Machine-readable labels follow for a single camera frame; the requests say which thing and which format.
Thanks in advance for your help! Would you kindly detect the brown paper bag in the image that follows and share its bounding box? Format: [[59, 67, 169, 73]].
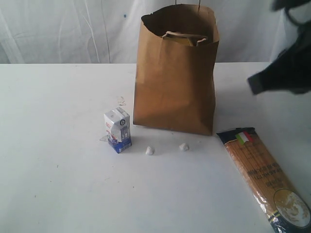
[[133, 4, 219, 135]]

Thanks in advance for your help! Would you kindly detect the yellow millet bottle white cap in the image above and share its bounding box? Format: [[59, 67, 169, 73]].
[[175, 33, 208, 47]]

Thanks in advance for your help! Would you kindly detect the small white milk carton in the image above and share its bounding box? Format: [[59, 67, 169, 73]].
[[104, 107, 132, 153]]

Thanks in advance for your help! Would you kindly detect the white paper ball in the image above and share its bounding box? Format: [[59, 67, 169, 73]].
[[145, 146, 155, 155], [179, 143, 190, 151]]

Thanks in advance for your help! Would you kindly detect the white curtain backdrop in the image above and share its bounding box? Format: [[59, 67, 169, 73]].
[[0, 0, 297, 64]]

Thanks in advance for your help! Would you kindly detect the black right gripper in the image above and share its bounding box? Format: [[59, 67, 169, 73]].
[[247, 24, 311, 95]]

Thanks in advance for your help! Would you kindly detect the spaghetti packet with Italian flag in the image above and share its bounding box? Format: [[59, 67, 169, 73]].
[[217, 127, 311, 233]]

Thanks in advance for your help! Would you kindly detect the torn paper scrap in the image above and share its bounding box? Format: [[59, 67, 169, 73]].
[[117, 96, 126, 106]]

